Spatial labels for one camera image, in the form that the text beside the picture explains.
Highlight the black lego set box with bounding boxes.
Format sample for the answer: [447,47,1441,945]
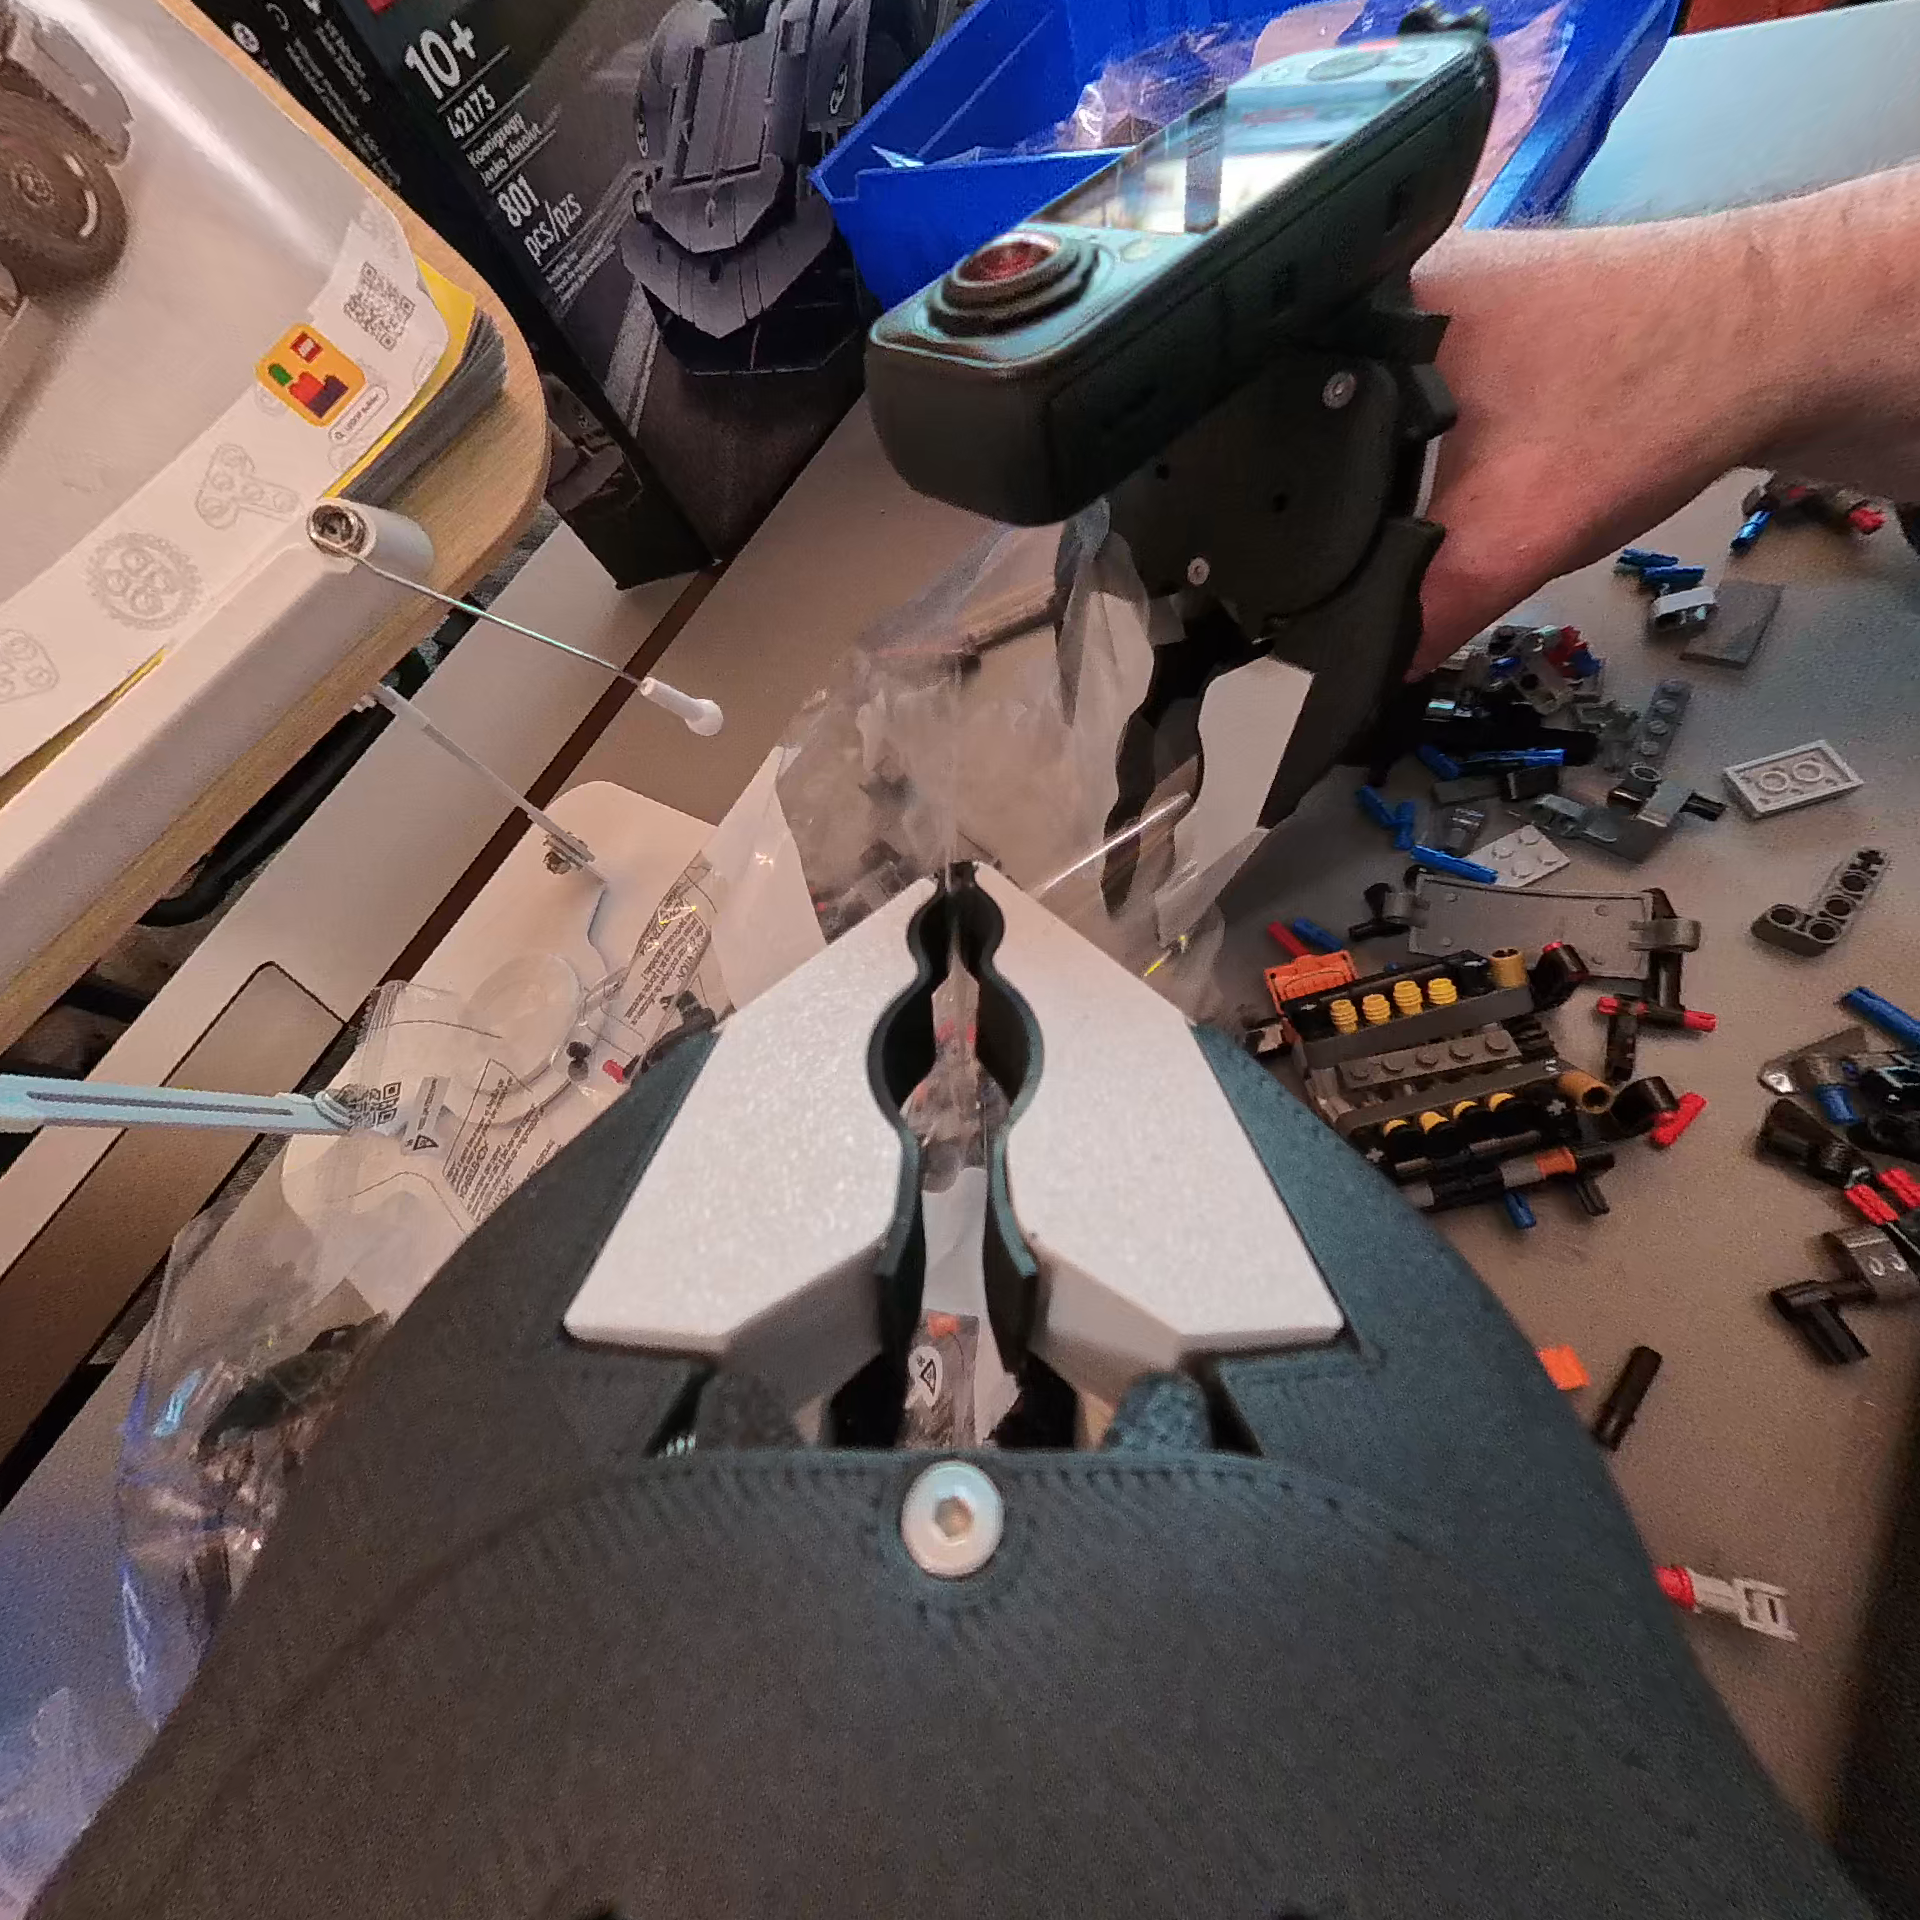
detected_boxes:
[197,0,971,590]

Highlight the blue plastic bin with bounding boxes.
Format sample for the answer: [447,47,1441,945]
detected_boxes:
[811,0,1677,305]

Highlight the dark grey lego panel assembly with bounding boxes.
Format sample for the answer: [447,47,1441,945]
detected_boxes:
[1359,868,1703,984]

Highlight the lego instruction booklet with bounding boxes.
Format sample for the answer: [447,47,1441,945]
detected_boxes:
[0,0,509,778]

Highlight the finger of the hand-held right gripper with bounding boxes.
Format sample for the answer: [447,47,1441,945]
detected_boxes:
[1119,649,1325,917]

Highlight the clear bags of parts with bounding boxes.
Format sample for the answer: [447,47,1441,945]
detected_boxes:
[553,503,1292,1445]

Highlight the pile of lego pieces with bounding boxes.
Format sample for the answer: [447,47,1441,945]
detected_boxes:
[1274,467,1920,1445]

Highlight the person's right hand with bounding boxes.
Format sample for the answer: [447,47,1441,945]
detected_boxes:
[1411,187,1806,683]

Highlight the partly built lego engine block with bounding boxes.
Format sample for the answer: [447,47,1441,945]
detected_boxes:
[1266,952,1625,1217]

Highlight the metal page holder wire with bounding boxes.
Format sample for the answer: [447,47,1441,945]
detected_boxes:
[305,503,723,736]

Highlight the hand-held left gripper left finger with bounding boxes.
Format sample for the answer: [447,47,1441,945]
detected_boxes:
[566,876,947,1424]

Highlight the grey red lego axle assembly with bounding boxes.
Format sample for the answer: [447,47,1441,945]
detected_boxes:
[1655,1561,1798,1645]

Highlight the clear bag of dark parts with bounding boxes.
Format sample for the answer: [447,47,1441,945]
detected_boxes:
[0,1192,408,1873]

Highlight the clear bag with warning print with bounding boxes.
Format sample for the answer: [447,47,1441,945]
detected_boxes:
[323,984,525,1245]

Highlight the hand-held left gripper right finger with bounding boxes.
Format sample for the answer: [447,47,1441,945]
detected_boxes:
[964,868,1351,1414]

